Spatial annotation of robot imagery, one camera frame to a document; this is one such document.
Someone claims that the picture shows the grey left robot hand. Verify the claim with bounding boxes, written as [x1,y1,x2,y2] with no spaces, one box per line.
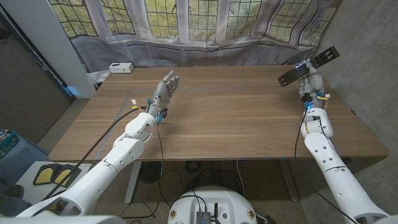
[145,69,180,121]

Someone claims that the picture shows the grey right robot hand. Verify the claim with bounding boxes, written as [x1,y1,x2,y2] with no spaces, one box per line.
[294,58,326,110]

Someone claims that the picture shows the black half-moon tambourine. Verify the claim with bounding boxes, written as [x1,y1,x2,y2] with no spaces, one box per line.
[277,45,340,88]

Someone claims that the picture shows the white power box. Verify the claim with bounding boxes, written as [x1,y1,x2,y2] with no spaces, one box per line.
[109,62,135,74]

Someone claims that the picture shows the printed window backdrop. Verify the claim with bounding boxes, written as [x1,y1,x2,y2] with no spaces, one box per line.
[48,0,343,74]

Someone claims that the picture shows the round black floor fan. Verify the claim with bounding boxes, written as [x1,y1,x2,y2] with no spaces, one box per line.
[139,161,164,184]

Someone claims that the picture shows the white table leg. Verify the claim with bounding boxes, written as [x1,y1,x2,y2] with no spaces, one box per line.
[124,161,142,205]

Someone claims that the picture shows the grey table leg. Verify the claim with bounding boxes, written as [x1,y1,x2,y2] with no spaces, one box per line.
[278,159,300,203]

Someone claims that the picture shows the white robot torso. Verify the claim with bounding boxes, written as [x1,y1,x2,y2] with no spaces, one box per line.
[167,185,258,224]

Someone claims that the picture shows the grey electronics module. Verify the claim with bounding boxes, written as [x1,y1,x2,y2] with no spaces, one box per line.
[195,210,211,224]

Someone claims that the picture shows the white pillar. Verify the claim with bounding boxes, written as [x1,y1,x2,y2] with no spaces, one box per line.
[0,0,96,99]

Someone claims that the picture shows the black yellow foot pedal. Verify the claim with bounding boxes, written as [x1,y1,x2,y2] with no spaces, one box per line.
[32,164,60,187]
[52,166,82,189]

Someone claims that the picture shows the person leg in blue jeans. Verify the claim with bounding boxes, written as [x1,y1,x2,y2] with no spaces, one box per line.
[0,135,52,217]

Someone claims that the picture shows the teal patterned basket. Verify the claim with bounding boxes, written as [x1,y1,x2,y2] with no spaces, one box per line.
[0,129,20,159]

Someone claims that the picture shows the white floor board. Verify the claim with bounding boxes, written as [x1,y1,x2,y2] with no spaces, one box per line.
[15,161,94,205]

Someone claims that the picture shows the dark shoe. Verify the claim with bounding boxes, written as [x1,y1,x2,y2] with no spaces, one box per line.
[0,184,25,200]

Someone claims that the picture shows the thin black left wrist cable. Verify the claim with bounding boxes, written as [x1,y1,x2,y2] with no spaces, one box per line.
[119,122,165,220]

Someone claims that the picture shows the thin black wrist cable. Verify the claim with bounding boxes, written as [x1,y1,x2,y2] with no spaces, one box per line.
[119,122,165,220]
[294,113,360,224]

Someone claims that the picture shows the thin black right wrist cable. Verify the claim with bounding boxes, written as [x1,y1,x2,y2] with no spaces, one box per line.
[294,113,360,224]

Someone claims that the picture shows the tangled black floor cables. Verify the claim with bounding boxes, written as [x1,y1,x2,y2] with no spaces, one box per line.
[185,160,237,190]

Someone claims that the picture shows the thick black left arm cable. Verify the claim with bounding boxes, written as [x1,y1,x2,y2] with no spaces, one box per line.
[42,106,147,202]

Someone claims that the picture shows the white floor cable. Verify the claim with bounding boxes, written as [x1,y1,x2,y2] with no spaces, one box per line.
[235,160,246,198]

